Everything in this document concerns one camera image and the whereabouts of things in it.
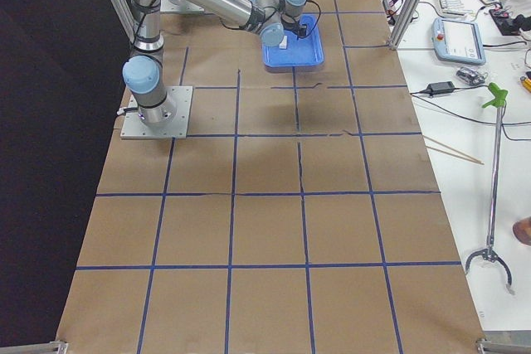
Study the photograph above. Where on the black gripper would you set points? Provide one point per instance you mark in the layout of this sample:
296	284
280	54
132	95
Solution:
289	23

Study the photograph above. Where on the white block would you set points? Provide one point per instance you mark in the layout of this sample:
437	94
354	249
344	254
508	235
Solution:
283	43

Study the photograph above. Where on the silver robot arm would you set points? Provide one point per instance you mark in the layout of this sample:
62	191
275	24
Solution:
268	19

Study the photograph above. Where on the blue plastic tray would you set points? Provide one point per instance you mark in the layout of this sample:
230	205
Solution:
306	52

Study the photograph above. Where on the long reacher grabber tool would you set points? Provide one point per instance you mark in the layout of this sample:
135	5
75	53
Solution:
488	253

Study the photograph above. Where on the wooden chopstick pair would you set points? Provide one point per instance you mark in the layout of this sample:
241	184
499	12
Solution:
441	147

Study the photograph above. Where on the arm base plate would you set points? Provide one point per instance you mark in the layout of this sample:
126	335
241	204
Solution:
168	120

